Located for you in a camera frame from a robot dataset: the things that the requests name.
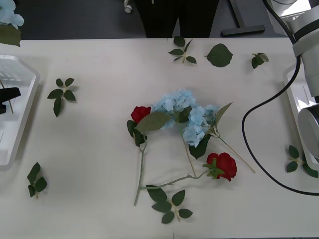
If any black metal stand base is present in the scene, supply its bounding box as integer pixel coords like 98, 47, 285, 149
221, 0, 266, 37

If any loose green leaf twig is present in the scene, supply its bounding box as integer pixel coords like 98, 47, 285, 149
146, 184, 194, 225
47, 78, 77, 118
26, 161, 48, 199
168, 36, 197, 66
286, 144, 319, 179

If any pale blue flower green stem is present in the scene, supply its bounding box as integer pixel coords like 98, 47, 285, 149
183, 101, 257, 174
0, 0, 25, 114
134, 88, 197, 177

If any shallow white box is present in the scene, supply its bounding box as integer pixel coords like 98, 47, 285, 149
0, 55, 40, 172
284, 65, 319, 170

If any red rose green stem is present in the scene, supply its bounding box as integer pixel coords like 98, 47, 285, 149
138, 152, 238, 192
126, 106, 152, 207

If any curled green leaf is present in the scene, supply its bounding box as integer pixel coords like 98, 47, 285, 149
251, 52, 269, 70

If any person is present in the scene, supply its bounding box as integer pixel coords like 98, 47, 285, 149
134, 0, 220, 38

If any large single green leaf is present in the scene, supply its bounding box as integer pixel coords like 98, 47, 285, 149
204, 43, 234, 68

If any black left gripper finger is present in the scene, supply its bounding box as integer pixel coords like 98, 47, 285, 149
0, 91, 21, 104
0, 87, 21, 98

